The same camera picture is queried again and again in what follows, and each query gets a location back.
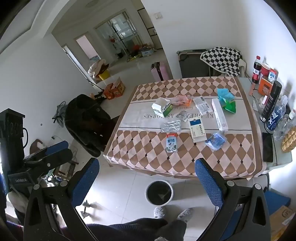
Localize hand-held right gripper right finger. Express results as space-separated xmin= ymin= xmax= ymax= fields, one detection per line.
xmin=195 ymin=158 xmax=271 ymax=241

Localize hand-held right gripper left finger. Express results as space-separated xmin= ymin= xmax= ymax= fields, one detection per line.
xmin=24 ymin=158 xmax=100 ymax=241

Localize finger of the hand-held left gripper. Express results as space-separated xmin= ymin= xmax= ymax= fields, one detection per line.
xmin=23 ymin=141 xmax=69 ymax=163
xmin=24 ymin=148 xmax=73 ymax=179

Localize blue face mask packet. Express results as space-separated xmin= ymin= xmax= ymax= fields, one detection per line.
xmin=205 ymin=132 xmax=227 ymax=151

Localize grey round trash bin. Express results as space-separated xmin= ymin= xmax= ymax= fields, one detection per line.
xmin=145 ymin=180 xmax=174 ymax=207

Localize white blue medicine box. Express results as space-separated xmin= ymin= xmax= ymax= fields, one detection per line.
xmin=188 ymin=117 xmax=207 ymax=143

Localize small milk carton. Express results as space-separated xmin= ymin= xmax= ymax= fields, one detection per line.
xmin=165 ymin=132 xmax=178 ymax=153

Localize silver blister pack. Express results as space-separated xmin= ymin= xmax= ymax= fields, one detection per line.
xmin=176 ymin=110 xmax=193 ymax=122
xmin=160 ymin=120 xmax=182 ymax=133

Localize long white box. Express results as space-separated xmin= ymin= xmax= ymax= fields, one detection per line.
xmin=211 ymin=98 xmax=229 ymax=133

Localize white printed leaflet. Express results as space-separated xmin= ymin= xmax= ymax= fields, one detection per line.
xmin=193 ymin=97 xmax=212 ymax=114

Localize green packet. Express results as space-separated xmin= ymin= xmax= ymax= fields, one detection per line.
xmin=221 ymin=100 xmax=237 ymax=114

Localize pink wrapper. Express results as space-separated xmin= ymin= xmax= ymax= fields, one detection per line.
xmin=171 ymin=95 xmax=192 ymax=106

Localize white green medicine box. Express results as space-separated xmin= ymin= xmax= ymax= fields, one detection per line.
xmin=151 ymin=97 xmax=173 ymax=118

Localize teal packet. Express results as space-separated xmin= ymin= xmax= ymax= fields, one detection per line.
xmin=217 ymin=88 xmax=235 ymax=102

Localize black dumbbell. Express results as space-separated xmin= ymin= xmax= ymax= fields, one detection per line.
xmin=79 ymin=200 xmax=97 ymax=219

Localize brown checkered tablecloth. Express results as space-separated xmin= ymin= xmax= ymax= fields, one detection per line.
xmin=103 ymin=76 xmax=267 ymax=181

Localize black smartphone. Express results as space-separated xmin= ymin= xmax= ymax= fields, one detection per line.
xmin=262 ymin=133 xmax=274 ymax=163

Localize blue cushion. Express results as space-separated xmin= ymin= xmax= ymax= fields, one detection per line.
xmin=264 ymin=190 xmax=291 ymax=214

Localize person's legs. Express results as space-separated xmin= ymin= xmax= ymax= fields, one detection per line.
xmin=85 ymin=218 xmax=187 ymax=241

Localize brown cardboard box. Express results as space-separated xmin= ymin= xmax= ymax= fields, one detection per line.
xmin=269 ymin=205 xmax=293 ymax=241

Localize orange cardboard boxes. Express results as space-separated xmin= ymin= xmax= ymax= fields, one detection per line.
xmin=103 ymin=77 xmax=126 ymax=100

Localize golden snack tray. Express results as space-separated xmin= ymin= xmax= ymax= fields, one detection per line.
xmin=282 ymin=126 xmax=296 ymax=152

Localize clear water bottle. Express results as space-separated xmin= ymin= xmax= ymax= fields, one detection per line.
xmin=275 ymin=95 xmax=288 ymax=121
xmin=274 ymin=111 xmax=296 ymax=141

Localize black spray can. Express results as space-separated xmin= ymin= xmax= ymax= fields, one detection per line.
xmin=260 ymin=80 xmax=282 ymax=123

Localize orange box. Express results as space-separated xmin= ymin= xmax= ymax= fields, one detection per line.
xmin=258 ymin=77 xmax=274 ymax=96

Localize grey folding bed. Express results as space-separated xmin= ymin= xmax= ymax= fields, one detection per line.
xmin=177 ymin=49 xmax=228 ymax=78

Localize pink suitcase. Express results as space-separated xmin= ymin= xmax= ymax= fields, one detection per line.
xmin=151 ymin=61 xmax=173 ymax=81

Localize cola bottle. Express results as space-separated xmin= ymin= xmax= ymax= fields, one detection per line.
xmin=252 ymin=56 xmax=262 ymax=84

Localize black coat rack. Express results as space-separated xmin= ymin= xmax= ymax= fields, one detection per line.
xmin=109 ymin=20 xmax=130 ymax=58

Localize black white checkered blanket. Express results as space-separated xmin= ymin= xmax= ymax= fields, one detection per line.
xmin=200 ymin=47 xmax=242 ymax=77

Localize red cup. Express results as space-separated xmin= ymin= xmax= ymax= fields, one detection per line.
xmin=260 ymin=63 xmax=271 ymax=78

